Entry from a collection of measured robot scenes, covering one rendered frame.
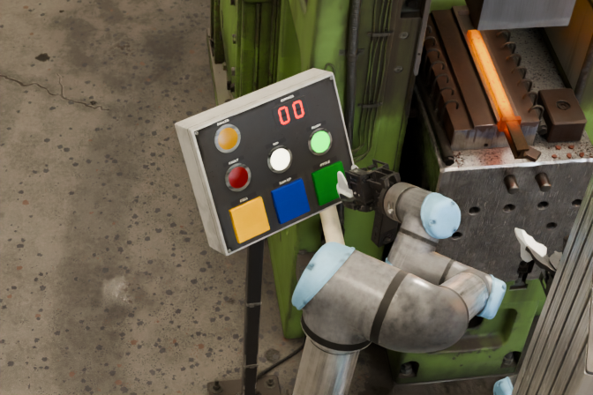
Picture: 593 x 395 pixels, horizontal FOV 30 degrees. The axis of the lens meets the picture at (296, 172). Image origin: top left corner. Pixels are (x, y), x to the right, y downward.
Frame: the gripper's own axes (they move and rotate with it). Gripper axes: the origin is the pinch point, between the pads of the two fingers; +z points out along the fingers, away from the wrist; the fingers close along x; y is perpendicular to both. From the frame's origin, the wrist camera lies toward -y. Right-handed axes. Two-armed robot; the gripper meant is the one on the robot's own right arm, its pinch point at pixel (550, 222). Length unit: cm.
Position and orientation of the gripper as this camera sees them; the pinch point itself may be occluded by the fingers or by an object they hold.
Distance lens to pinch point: 236.4
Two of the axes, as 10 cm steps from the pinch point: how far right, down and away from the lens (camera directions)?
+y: -0.6, 6.9, 7.3
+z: -1.5, -7.2, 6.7
